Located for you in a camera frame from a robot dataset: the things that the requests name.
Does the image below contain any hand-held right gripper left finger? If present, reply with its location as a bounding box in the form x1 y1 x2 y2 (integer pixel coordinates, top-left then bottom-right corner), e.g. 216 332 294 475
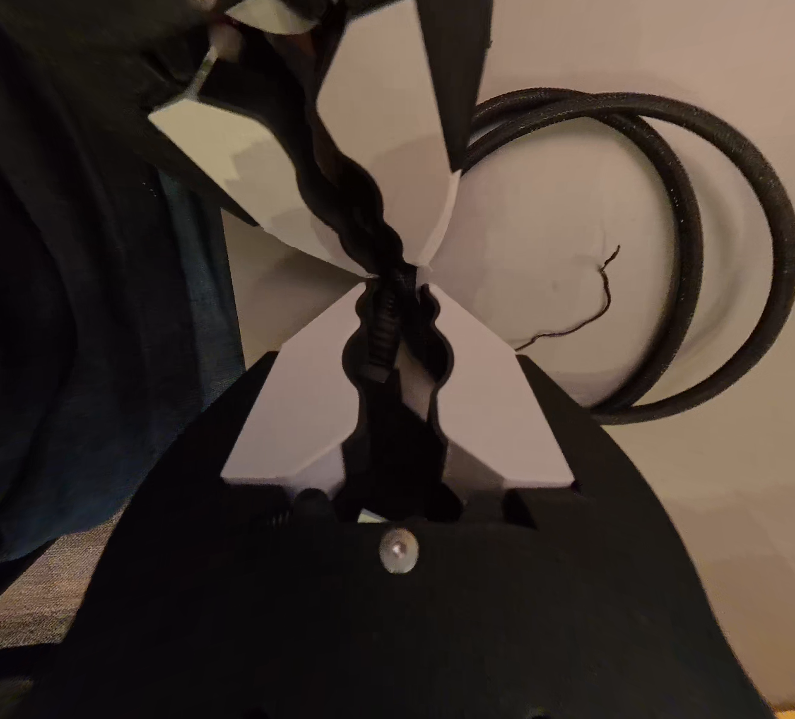
220 283 373 496

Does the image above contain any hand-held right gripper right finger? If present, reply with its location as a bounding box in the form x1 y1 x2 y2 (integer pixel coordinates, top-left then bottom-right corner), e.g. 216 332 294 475
416 284 575 498

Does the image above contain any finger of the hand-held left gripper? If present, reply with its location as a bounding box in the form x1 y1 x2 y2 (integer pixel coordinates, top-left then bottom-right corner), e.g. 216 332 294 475
149 0 398 280
317 0 463 269

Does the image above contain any black braided adapter cable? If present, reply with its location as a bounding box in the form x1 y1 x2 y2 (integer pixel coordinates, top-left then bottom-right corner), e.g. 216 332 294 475
357 89 795 425

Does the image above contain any black thread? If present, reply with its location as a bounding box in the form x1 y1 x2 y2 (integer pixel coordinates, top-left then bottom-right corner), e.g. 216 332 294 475
514 244 622 353

